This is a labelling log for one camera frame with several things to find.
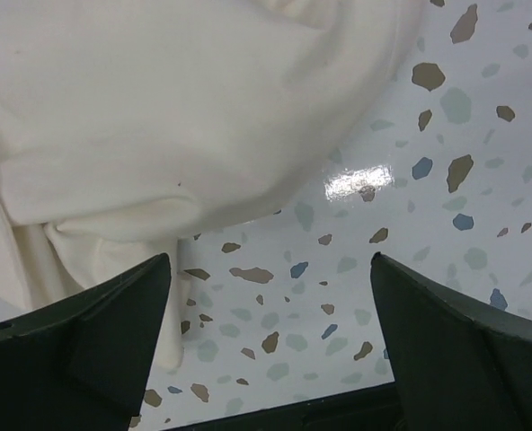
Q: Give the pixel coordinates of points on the cream white t-shirt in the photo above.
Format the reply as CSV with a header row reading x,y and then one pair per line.
x,y
126,126

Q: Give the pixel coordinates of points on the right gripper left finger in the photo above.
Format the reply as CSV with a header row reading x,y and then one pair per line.
x,y
83,363

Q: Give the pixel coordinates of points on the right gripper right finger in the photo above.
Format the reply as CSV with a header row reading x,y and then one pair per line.
x,y
458,363

